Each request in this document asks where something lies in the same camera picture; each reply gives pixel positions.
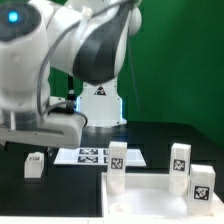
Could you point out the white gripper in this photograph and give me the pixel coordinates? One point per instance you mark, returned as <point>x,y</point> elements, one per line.
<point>57,131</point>

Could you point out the white square table top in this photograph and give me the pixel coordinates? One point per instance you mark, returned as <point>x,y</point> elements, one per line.
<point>146,197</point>

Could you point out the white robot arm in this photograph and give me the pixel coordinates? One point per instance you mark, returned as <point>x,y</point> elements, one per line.
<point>85,40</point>

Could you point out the white marker sheet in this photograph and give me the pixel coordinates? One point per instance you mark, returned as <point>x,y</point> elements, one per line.
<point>95,156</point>

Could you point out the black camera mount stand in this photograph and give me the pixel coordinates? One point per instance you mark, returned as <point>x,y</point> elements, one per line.
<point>71,94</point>

